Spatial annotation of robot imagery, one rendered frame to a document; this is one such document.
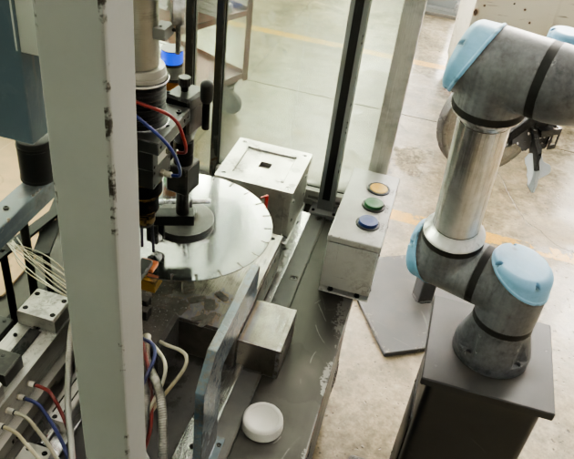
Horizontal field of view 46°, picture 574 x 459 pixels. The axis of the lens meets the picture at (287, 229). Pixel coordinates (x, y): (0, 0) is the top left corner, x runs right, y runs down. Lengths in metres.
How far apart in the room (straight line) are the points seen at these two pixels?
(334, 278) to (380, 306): 1.13
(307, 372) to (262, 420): 0.15
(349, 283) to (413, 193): 1.85
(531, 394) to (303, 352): 0.44
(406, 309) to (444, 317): 1.10
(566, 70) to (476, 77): 0.12
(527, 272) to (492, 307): 0.09
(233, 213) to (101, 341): 0.84
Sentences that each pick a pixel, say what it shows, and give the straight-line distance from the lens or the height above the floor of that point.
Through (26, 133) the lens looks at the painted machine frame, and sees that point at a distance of 0.99.
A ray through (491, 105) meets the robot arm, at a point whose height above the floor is 1.29.
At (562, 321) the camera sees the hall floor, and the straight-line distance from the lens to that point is 2.81.
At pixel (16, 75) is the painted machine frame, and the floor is 1.32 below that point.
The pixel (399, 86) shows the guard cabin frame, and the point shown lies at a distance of 1.52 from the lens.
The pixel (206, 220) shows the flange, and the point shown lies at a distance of 1.26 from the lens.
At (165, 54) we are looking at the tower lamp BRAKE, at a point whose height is 1.15.
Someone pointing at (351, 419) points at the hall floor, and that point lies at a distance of 2.21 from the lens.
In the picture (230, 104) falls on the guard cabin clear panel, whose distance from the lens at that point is 1.66.
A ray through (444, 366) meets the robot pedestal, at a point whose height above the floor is 0.75.
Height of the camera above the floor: 1.72
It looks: 37 degrees down
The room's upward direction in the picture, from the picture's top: 8 degrees clockwise
